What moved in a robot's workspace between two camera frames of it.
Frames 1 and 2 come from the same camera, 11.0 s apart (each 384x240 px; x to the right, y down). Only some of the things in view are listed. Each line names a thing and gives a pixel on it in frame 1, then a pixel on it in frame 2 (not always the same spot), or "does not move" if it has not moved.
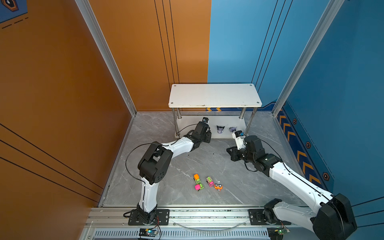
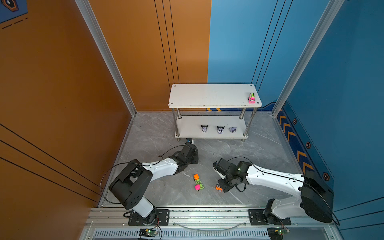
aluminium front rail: (114, 222) does not move
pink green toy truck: (199, 186) does not move
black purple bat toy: (220, 129) does not move
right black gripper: (233, 154) → (225, 189)
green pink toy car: (209, 180) → (252, 98)
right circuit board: (277, 233) does not move
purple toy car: (233, 129) does not move
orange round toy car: (218, 186) does not move
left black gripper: (208, 134) → (196, 156)
